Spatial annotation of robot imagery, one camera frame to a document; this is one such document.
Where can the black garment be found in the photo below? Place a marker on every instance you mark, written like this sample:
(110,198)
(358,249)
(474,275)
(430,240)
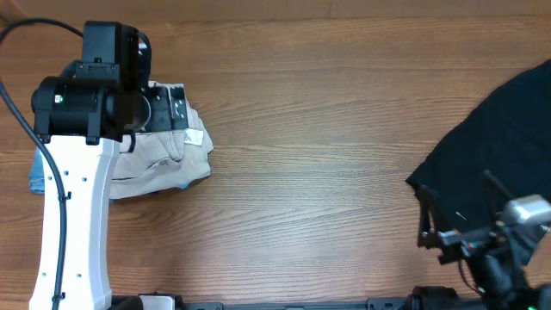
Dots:
(507,134)

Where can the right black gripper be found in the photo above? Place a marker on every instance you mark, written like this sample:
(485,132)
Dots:
(461,237)

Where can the beige khaki shorts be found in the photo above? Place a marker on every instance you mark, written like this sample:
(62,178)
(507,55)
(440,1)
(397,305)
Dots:
(151,162)

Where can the folded blue denim jeans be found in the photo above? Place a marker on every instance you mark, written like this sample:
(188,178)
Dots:
(36,175)

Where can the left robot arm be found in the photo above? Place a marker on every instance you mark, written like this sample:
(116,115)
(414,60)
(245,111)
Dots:
(82,116)

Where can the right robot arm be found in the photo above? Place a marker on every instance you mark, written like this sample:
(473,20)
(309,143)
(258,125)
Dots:
(499,280)

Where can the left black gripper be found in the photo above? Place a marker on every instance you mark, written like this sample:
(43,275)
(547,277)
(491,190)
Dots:
(161,100)

